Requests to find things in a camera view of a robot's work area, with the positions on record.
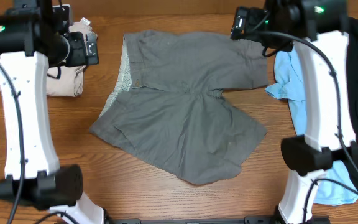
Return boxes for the folded beige shorts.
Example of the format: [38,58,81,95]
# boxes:
[46,17,94,97]

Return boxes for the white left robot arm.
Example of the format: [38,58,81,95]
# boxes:
[0,0,109,224]

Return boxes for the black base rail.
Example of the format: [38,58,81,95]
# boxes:
[104,214,331,224]

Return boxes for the grey shorts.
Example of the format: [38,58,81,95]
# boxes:
[90,30,269,185]

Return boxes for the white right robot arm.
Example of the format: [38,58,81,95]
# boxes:
[256,1,358,223]

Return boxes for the light blue t-shirt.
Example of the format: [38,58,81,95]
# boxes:
[265,50,358,206]

